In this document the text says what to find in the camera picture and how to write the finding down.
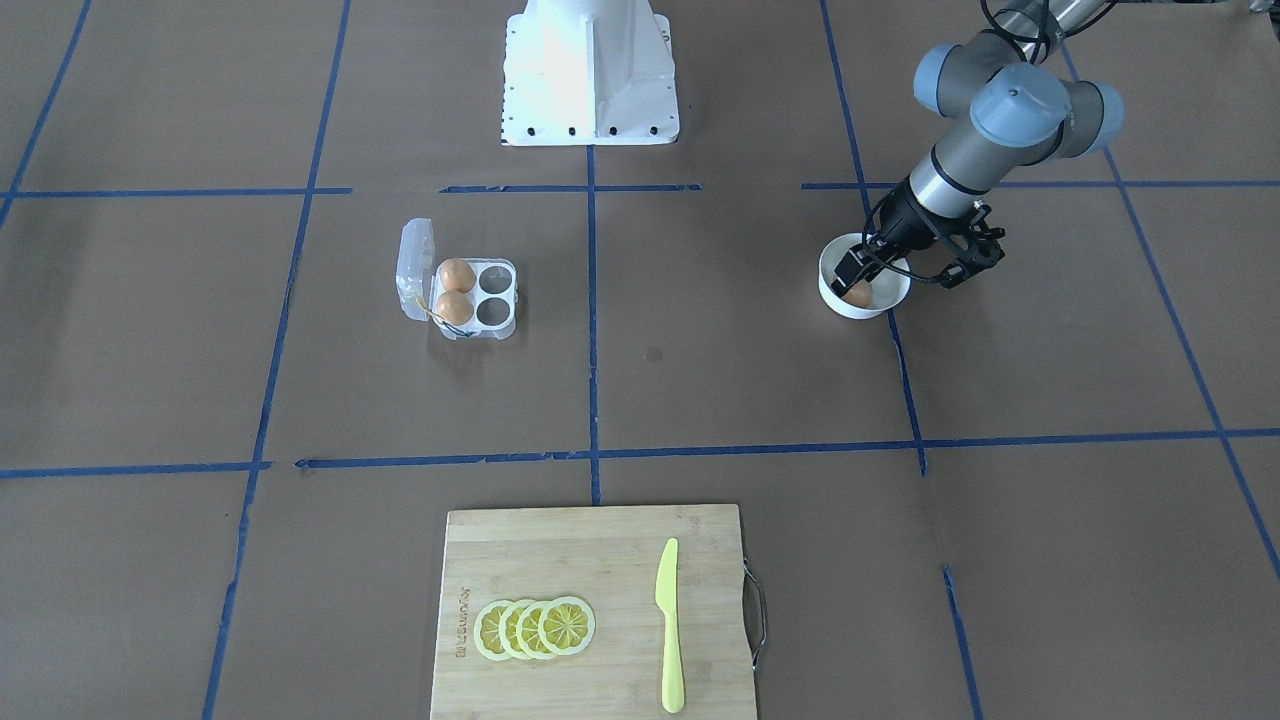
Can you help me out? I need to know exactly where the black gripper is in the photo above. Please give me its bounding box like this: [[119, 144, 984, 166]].
[[835, 181, 1006, 293]]

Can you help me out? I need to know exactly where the brown egg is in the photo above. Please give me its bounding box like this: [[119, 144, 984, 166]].
[[841, 281, 874, 309], [433, 290, 475, 325], [436, 258, 477, 293]]

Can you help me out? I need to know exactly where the clear plastic egg box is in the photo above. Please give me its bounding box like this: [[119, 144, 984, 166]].
[[396, 218, 518, 340]]

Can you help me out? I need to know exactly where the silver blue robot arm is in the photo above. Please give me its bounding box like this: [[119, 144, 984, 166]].
[[828, 1, 1125, 299]]

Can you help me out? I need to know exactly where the brown egg front in box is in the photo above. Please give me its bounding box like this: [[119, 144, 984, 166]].
[[433, 290, 475, 325]]

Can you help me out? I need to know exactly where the white ceramic bowl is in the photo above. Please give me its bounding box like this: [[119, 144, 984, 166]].
[[817, 233, 911, 320]]

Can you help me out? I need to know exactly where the yellow plastic knife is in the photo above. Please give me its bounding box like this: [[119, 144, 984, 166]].
[[654, 537, 686, 715]]

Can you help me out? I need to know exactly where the bamboo cutting board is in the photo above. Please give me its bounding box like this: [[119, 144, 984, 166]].
[[429, 503, 758, 719]]

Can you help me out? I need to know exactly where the lemon slice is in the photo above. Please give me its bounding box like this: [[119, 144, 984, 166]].
[[515, 601, 553, 660], [498, 598, 532, 660], [472, 600, 515, 662], [540, 596, 596, 657]]

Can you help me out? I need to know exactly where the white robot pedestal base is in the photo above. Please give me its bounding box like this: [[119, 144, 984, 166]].
[[500, 1, 681, 147]]

